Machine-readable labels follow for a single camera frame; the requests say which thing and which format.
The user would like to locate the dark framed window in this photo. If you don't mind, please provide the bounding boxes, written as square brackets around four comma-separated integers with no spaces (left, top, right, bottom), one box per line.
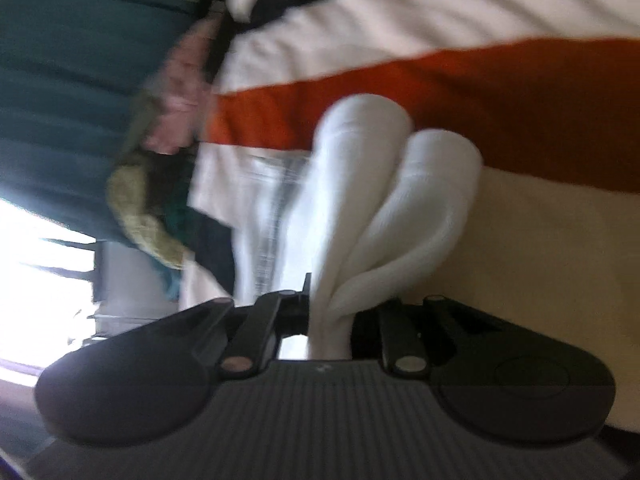
[1,200,103,386]

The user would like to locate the white sweatpants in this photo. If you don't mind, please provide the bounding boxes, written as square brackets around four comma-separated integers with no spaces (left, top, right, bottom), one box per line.
[234,93,485,361]

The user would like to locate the right teal curtain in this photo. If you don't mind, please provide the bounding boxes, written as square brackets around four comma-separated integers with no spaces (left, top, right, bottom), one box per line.
[1,0,193,243]

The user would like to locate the pale yellow knit blanket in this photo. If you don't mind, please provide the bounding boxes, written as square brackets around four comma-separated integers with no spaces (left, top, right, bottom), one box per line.
[106,165,188,271]

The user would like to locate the striped bed blanket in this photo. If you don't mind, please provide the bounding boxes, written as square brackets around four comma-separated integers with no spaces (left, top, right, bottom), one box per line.
[182,0,639,431]

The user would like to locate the pink garment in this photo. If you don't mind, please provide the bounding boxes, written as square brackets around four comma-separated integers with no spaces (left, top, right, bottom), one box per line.
[144,18,219,155]

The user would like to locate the green garment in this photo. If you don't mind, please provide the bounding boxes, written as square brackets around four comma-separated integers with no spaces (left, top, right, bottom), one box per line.
[162,200,195,245]

